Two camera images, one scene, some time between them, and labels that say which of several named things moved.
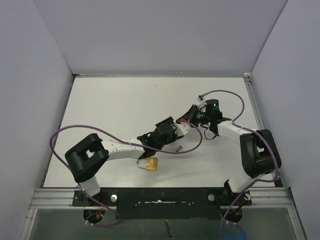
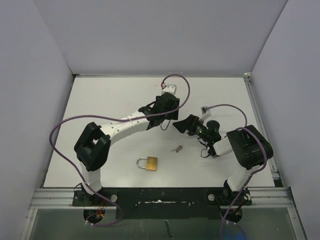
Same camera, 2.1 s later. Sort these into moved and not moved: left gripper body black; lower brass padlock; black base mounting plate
Moved: left gripper body black
Not moved: lower brass padlock; black base mounting plate
